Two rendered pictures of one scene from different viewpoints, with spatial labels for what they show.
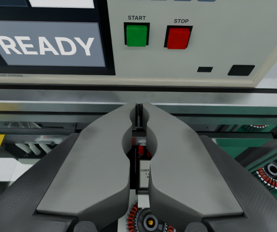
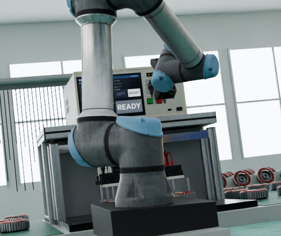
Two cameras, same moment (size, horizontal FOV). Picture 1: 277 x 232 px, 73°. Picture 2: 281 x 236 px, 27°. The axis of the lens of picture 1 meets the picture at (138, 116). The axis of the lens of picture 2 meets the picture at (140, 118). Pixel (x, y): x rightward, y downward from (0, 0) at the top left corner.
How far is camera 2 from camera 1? 217 cm
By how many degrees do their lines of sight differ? 64
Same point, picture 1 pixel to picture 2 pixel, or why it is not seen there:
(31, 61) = (123, 111)
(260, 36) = (177, 98)
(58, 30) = (132, 101)
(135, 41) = (150, 101)
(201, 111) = (173, 118)
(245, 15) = not seen: hidden behind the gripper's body
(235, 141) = (193, 134)
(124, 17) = (147, 97)
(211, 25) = not seen: hidden behind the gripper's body
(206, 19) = not seen: hidden behind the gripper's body
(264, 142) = (204, 133)
